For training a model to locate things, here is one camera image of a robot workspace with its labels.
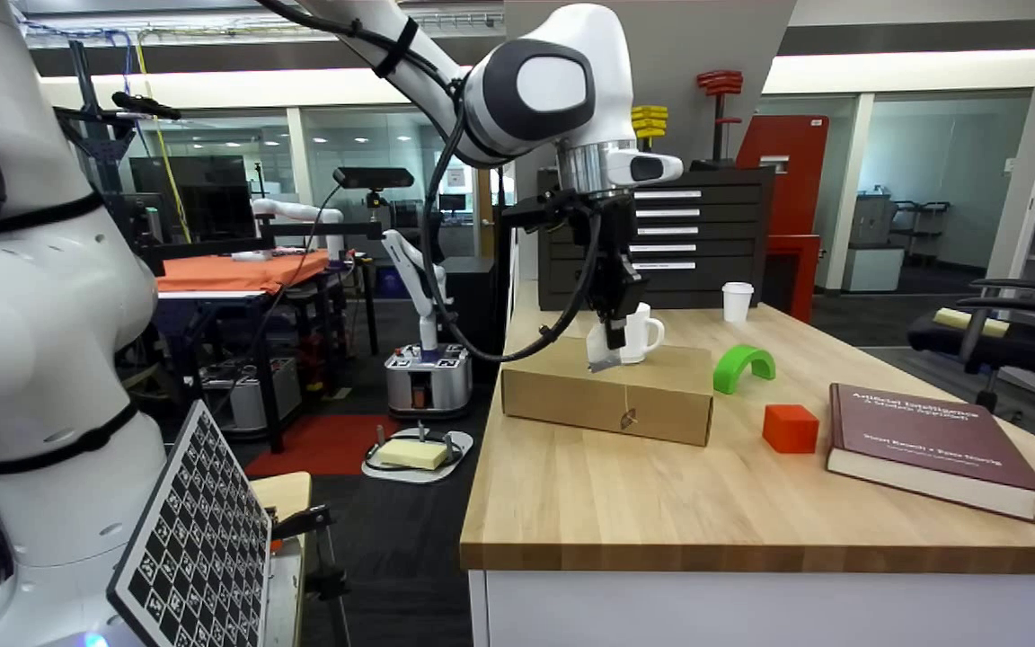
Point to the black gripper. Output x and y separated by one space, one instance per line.
615 238

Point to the white teabag with tag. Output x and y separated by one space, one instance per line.
601 352

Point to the silver cylindrical arm base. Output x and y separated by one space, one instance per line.
429 381

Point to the white ceramic mug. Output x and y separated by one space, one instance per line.
650 333

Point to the brown cardboard box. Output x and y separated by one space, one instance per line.
567 399

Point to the small white paper cup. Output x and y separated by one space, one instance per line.
740 302

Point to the black drawer tool chest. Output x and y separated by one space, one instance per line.
721 238

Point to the green arch block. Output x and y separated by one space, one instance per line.
731 363

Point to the yellow stacked tool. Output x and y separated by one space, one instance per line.
653 125

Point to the white shallow tray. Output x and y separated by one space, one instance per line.
459 449

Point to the orange cube block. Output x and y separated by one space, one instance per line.
794 430

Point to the red metal cabinet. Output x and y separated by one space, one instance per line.
794 156

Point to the red clamp stand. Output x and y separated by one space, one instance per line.
721 85

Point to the yellow sponge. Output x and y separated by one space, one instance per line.
410 453

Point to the grey partition panel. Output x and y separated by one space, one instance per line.
711 36

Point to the red floor mat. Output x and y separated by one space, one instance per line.
320 448

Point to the maroon hardcover book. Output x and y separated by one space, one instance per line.
925 443

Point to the orange topped table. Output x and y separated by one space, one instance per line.
217 276

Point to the black equipment with gold band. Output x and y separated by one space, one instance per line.
1024 343

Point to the black computer monitor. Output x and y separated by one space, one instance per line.
215 202

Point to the checkerboard calibration board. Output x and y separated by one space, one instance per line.
196 539

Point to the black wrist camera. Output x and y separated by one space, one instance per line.
540 213

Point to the black stereo camera bar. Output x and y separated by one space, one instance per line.
374 176

